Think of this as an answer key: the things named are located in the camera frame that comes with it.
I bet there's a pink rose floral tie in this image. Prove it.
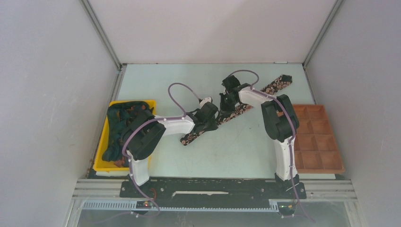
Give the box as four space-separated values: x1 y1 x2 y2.
180 74 293 146

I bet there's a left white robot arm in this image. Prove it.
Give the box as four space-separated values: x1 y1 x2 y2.
122 101 218 197

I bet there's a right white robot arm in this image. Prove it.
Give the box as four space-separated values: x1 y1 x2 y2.
219 84 299 198

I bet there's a pile of dark ties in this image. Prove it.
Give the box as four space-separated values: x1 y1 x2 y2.
102 101 155 167

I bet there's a brown compartment tray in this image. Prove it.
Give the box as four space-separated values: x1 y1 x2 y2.
293 105 345 174

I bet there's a yellow plastic bin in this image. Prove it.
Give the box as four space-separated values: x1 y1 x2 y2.
93 99 157 174

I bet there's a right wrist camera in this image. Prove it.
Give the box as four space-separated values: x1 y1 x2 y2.
222 75 241 93

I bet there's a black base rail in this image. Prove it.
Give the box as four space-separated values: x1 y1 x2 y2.
120 177 307 209

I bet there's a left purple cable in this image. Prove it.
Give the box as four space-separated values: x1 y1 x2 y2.
121 82 208 218

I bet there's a white slotted cable duct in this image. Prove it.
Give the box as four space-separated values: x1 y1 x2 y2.
82 200 279 213

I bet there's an aluminium frame rail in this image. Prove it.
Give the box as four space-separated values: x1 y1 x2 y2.
72 179 357 202

